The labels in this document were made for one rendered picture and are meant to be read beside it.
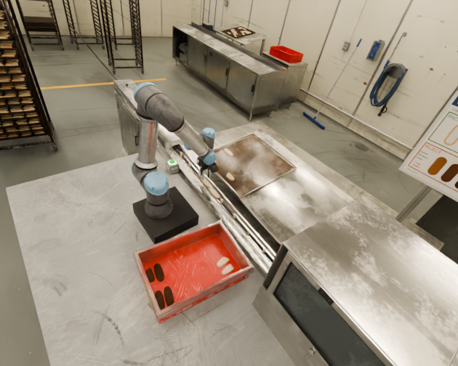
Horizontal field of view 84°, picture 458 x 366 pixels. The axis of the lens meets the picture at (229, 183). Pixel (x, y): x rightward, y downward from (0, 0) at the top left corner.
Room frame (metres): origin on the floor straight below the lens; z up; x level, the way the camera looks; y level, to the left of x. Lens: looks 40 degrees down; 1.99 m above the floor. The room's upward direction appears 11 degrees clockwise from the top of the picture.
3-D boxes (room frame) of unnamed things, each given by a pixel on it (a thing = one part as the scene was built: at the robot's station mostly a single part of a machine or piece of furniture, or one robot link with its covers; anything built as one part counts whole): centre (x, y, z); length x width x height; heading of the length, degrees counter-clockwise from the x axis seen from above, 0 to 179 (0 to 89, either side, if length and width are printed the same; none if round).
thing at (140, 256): (0.66, 0.09, 0.88); 0.49 x 0.34 x 0.10; 129
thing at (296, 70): (5.05, -0.55, 0.44); 0.70 x 0.55 x 0.87; 42
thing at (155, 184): (0.94, 0.37, 1.06); 0.13 x 0.12 x 0.14; 46
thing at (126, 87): (2.09, 0.88, 0.89); 1.25 x 0.18 x 0.09; 42
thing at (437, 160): (1.14, -1.03, 1.50); 0.33 x 0.01 x 0.45; 48
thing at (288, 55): (5.05, -0.55, 0.94); 0.51 x 0.36 x 0.13; 46
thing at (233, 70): (5.52, 0.43, 0.51); 3.00 x 1.26 x 1.03; 42
